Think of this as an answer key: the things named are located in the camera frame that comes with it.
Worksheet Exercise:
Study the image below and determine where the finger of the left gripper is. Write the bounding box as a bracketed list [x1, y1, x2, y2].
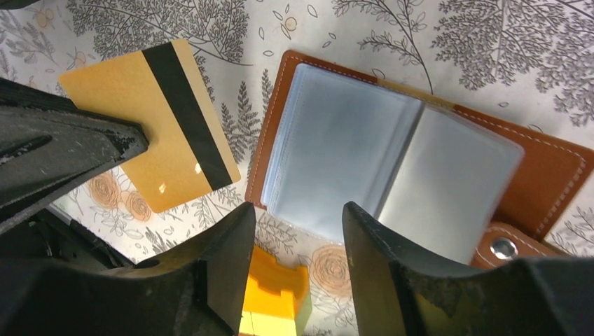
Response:
[1, 78, 149, 232]

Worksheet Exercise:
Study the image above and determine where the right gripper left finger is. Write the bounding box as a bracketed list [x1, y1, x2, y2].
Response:
[134, 202, 256, 335]

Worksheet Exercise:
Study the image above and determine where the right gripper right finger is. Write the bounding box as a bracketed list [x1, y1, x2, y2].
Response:
[342, 202, 520, 335]

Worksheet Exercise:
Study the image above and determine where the gold credit card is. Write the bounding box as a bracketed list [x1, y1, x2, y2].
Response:
[59, 39, 241, 213]

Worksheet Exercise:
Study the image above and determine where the brown leather card holder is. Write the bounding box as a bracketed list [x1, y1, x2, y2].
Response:
[246, 50, 593, 269]

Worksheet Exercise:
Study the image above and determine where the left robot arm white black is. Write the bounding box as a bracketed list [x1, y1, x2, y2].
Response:
[1, 79, 149, 270]

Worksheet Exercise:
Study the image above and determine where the orange green brown card stack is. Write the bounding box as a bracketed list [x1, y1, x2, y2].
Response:
[239, 246, 312, 335]

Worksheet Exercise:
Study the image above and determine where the floral patterned table mat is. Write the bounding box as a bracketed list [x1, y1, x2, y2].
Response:
[1, 1, 593, 335]

